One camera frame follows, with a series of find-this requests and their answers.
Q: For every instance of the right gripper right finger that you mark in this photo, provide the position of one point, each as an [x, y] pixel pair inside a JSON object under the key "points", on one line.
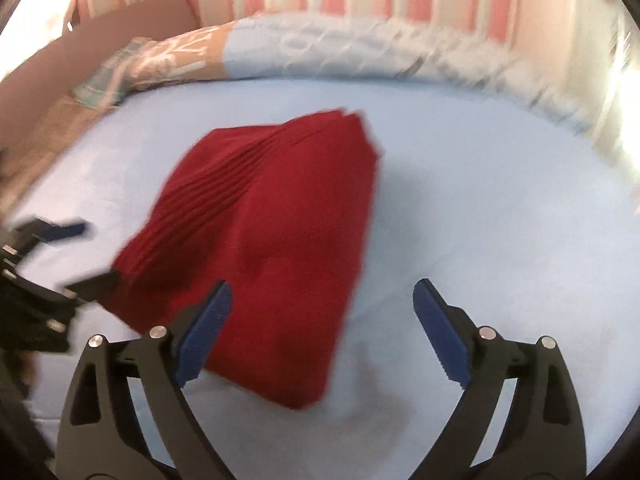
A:
{"points": [[543, 436]]}

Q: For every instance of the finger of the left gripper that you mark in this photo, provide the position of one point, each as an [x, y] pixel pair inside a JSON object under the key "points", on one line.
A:
{"points": [[92, 287], [19, 241]]}

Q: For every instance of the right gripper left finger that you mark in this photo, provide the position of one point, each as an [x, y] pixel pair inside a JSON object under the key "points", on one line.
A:
{"points": [[100, 436]]}

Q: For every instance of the red knit sweater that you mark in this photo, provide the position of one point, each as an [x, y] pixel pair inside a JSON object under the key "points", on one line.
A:
{"points": [[279, 212]]}

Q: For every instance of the pink upholstered headboard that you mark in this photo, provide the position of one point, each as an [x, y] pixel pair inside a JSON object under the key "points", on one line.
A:
{"points": [[29, 91]]}

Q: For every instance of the plaid pastel pillow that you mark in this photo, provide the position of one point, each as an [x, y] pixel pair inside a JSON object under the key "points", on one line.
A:
{"points": [[110, 83]]}

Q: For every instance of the light blue quilted bedspread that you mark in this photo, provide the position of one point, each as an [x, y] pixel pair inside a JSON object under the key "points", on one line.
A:
{"points": [[516, 220]]}

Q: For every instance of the blue and tan folded duvet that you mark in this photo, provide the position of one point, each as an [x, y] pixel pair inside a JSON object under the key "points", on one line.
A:
{"points": [[312, 45]]}

